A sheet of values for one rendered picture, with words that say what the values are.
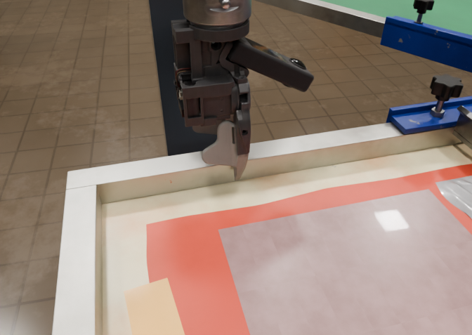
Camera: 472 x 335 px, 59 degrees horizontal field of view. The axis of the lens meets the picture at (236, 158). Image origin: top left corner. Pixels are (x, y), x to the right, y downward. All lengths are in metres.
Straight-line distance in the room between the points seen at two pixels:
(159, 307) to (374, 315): 0.22
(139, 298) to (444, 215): 0.39
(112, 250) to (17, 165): 1.94
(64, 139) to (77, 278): 2.11
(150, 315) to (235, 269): 0.10
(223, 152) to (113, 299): 0.22
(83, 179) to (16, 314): 1.22
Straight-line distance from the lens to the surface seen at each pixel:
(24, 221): 2.09
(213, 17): 0.45
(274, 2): 1.31
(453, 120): 0.72
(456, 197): 0.64
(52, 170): 2.33
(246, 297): 0.47
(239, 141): 0.52
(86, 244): 0.49
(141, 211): 0.56
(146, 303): 0.47
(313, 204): 0.57
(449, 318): 0.50
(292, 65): 0.52
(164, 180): 0.57
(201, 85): 0.48
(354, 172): 0.63
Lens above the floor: 1.34
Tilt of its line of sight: 37 degrees down
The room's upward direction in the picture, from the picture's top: straight up
